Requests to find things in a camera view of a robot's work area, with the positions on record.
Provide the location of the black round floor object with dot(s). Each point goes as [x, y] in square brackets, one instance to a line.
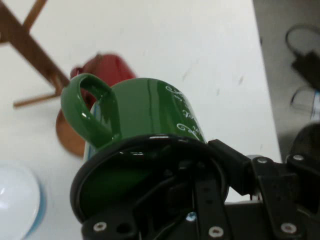
[307, 140]

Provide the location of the red mug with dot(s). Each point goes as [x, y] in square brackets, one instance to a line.
[110, 67]

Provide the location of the green mug with white script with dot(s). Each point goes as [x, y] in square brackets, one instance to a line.
[150, 107]

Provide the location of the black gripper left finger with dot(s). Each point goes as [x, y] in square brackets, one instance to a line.
[208, 210]

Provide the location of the blue and white bowl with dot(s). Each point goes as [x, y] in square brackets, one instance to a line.
[17, 197]

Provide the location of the black power adapter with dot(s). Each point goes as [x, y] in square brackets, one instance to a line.
[308, 67]

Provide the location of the wooden mug tree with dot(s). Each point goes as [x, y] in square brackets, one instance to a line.
[32, 47]

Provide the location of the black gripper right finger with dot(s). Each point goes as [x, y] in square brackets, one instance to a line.
[235, 165]

